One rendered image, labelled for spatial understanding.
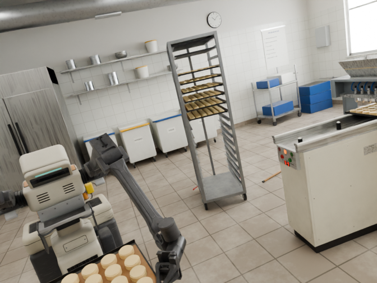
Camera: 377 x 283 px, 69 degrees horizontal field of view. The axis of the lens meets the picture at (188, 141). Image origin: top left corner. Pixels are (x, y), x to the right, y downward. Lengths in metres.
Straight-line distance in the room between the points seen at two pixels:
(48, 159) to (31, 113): 3.31
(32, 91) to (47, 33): 1.37
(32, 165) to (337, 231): 2.07
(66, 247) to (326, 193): 1.72
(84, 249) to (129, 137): 3.53
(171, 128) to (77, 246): 3.75
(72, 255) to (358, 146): 1.96
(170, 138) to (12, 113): 2.57
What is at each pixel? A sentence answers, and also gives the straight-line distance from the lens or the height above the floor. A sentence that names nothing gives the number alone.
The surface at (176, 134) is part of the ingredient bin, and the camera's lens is 5.20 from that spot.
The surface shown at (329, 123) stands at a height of 0.88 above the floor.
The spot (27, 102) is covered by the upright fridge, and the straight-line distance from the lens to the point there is 4.78.
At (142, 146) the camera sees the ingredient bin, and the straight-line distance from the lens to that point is 5.10.
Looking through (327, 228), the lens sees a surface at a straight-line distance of 2.34.
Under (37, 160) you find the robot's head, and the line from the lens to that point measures 1.51.
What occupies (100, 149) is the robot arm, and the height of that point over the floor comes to 1.32.
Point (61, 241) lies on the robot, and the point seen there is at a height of 0.82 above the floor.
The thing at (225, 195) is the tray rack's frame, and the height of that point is 0.15.
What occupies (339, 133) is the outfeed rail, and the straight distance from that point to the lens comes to 2.14.
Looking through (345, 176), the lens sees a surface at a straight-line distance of 2.26.
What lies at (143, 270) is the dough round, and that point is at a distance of 0.92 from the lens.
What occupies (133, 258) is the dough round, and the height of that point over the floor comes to 1.00.
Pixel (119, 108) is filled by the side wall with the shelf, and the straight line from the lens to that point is 5.62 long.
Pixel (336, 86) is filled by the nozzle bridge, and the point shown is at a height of 1.11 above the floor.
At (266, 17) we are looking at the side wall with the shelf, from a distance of 6.90.
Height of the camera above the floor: 1.54
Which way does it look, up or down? 15 degrees down
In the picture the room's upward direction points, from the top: 13 degrees counter-clockwise
